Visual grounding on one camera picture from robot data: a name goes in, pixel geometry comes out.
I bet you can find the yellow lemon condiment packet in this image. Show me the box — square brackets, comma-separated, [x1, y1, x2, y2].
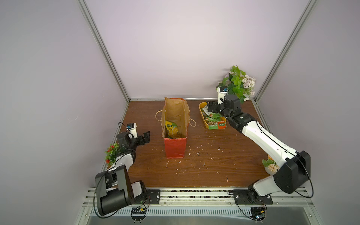
[165, 121, 181, 139]

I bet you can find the red paper bag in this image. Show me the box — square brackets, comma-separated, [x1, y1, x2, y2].
[155, 97, 192, 159]

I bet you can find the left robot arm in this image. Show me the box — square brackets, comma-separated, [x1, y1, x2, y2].
[93, 131, 151, 218]

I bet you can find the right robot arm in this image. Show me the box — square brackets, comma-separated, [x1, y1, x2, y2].
[207, 94, 311, 199]

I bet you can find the green orange condiment packet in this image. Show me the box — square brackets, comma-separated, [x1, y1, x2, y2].
[207, 121, 227, 130]

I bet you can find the yellow plastic tray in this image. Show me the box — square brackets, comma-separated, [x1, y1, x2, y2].
[199, 102, 227, 130]

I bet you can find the small red flower plant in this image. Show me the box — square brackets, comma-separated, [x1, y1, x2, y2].
[105, 142, 121, 165]

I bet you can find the green plant in glass vase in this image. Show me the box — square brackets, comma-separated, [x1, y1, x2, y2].
[216, 65, 257, 103]

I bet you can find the left controller board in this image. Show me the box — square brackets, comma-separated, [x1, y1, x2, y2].
[130, 207, 147, 223]

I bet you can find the controller board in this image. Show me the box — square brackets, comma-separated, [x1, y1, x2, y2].
[250, 207, 266, 222]
[130, 207, 147, 223]

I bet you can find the peach flower pot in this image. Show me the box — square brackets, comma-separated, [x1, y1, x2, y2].
[262, 155, 280, 175]

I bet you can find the right controller board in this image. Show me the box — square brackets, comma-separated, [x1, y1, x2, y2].
[250, 207, 266, 222]

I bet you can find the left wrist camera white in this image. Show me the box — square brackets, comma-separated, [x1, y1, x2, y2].
[127, 123, 138, 139]

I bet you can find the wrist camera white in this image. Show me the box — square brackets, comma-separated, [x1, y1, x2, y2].
[127, 123, 138, 139]
[217, 86, 228, 105]

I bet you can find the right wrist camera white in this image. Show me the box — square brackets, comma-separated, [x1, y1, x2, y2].
[217, 86, 228, 105]

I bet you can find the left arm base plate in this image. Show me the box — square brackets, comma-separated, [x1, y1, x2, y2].
[134, 189, 161, 205]

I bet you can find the aluminium front rail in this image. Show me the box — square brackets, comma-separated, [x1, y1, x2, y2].
[84, 187, 314, 208]

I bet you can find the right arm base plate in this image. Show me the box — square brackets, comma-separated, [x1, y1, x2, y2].
[229, 189, 273, 205]

